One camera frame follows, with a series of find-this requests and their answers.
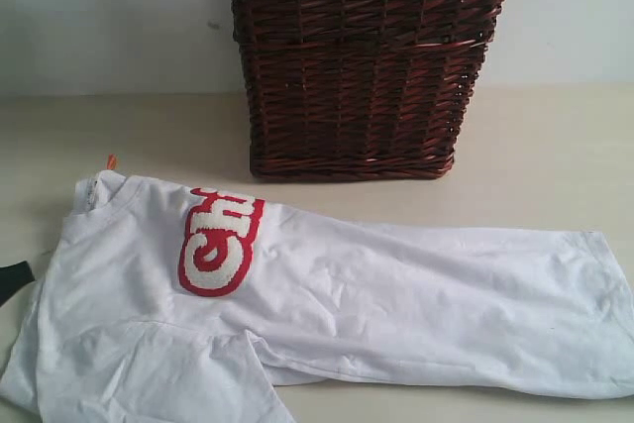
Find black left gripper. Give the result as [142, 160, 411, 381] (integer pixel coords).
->
[0, 261, 35, 305]

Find white t-shirt with red print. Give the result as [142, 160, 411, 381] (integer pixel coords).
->
[1, 170, 633, 422]

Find dark brown wicker basket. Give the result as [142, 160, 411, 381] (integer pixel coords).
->
[231, 0, 504, 182]

